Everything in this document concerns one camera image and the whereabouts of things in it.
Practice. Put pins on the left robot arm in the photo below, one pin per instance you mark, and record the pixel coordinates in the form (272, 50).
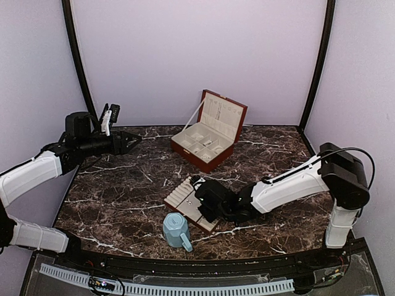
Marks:
(84, 137)

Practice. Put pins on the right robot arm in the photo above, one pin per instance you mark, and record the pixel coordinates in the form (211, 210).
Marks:
(333, 169)

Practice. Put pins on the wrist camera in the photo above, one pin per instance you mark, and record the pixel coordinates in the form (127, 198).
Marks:
(109, 117)
(196, 181)

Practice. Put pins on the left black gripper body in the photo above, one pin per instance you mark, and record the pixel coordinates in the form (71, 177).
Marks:
(113, 148)

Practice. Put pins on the red jewelry tray insert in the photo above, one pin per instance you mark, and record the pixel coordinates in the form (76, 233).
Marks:
(183, 201)

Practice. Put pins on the right black frame post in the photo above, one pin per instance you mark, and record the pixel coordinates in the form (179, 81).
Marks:
(321, 56)

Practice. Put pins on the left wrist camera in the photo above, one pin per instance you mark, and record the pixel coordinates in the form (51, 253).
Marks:
(109, 117)

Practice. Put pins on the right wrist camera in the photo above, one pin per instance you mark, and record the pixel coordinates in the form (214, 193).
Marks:
(196, 181)

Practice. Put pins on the white slotted cable duct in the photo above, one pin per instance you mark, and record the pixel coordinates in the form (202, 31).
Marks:
(160, 285)

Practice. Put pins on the red wooden jewelry box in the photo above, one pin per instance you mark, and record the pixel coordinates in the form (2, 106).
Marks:
(210, 141)

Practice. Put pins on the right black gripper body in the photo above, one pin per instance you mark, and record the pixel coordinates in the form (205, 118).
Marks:
(210, 217)

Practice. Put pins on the left black frame post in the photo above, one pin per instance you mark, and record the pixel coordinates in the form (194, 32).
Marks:
(73, 43)

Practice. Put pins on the light blue mug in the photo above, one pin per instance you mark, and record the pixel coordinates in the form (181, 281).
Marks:
(176, 231)

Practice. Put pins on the black frame post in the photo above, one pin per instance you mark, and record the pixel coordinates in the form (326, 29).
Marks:
(73, 43)
(321, 56)

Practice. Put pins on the black front rail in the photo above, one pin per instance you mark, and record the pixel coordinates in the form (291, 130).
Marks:
(294, 264)

